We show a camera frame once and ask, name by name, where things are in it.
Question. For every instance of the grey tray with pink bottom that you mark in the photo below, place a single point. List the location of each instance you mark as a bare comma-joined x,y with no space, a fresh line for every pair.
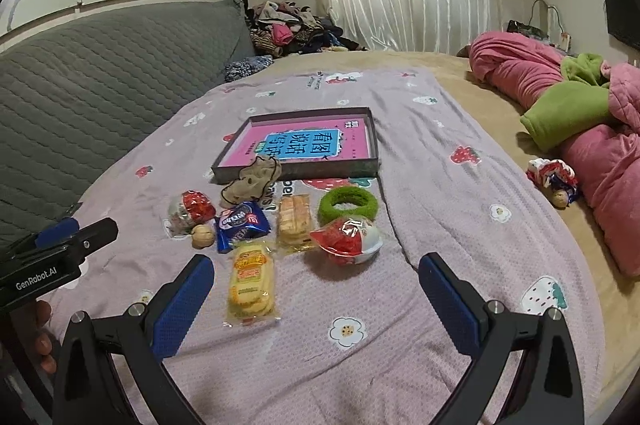
356,145

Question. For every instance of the dark blue patterned cloth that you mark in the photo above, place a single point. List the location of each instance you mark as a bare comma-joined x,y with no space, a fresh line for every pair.
247,67

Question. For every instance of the red white plastic egg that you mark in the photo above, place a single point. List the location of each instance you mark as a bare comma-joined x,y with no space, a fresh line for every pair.
195,207
345,240

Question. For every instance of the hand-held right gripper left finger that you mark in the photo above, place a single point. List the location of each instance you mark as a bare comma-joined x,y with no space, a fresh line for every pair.
182,310

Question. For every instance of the green fleece blanket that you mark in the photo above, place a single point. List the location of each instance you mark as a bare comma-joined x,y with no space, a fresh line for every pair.
560,110

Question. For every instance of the green fuzzy scrunchie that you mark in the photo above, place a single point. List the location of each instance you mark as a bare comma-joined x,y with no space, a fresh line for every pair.
327,205

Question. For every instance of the dark bag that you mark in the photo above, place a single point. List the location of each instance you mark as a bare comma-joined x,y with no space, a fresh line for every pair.
522,29

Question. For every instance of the pink quilt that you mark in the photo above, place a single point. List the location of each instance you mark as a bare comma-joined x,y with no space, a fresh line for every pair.
515,65

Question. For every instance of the black television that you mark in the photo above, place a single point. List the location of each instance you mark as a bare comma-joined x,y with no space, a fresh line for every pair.
622,15

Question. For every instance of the yellow label biscuit packet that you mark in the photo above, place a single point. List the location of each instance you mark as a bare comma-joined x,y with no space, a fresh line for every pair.
252,280

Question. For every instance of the grey quilted headboard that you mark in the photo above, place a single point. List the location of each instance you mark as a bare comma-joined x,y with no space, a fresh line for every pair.
100,95

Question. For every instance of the red white scrunchie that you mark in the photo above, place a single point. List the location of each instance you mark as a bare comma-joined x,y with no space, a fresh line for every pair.
547,170

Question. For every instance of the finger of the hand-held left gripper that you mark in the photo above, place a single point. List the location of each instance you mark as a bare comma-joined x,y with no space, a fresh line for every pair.
97,235
55,232

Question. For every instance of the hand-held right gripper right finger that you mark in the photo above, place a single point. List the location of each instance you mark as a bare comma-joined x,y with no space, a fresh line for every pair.
450,310

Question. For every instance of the brown furry cloth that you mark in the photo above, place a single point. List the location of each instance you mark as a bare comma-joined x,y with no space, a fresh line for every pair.
464,51

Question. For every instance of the person's left hand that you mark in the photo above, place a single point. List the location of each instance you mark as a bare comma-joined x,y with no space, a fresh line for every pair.
42,345

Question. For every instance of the clear biscuit packet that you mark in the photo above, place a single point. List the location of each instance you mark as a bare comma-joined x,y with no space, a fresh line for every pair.
294,220

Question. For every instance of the blue cookie packet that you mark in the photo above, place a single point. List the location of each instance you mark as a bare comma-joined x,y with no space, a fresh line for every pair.
240,222

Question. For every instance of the pile of clothes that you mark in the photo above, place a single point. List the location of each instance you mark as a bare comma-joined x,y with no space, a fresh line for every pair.
295,30

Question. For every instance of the white metal rack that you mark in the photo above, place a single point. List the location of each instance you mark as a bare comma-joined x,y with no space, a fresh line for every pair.
553,27

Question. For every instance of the walnut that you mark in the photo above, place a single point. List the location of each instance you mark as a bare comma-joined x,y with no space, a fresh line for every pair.
203,237

